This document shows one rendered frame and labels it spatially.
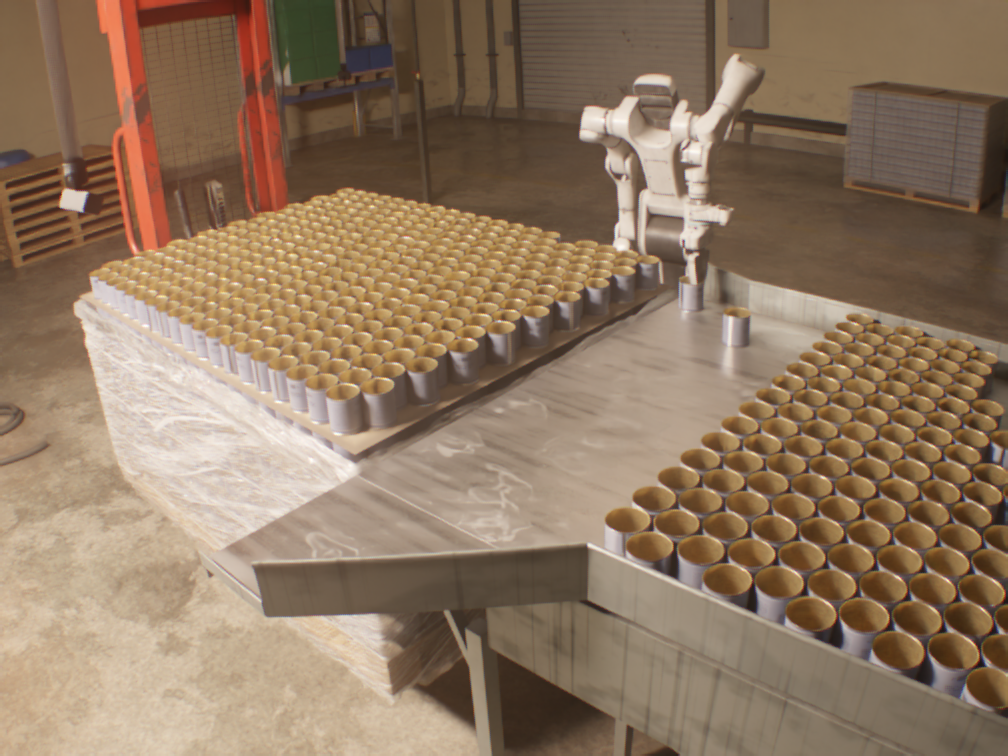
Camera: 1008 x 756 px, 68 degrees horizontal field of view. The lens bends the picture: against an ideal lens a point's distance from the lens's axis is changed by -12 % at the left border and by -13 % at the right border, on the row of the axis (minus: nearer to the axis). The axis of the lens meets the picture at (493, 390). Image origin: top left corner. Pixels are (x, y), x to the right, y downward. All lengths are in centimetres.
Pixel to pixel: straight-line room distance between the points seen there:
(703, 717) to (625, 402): 74
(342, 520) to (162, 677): 154
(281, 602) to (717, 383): 105
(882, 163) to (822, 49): 236
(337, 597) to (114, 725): 164
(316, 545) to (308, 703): 129
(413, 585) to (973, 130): 768
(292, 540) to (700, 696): 70
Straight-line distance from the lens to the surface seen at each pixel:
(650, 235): 293
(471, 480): 152
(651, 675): 131
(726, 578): 121
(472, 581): 122
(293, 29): 1075
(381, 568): 121
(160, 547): 348
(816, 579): 121
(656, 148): 274
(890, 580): 123
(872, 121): 872
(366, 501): 150
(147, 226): 303
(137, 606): 321
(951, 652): 118
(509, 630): 149
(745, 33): 1086
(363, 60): 1143
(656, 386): 183
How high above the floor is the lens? 189
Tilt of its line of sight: 26 degrees down
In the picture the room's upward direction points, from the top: 4 degrees counter-clockwise
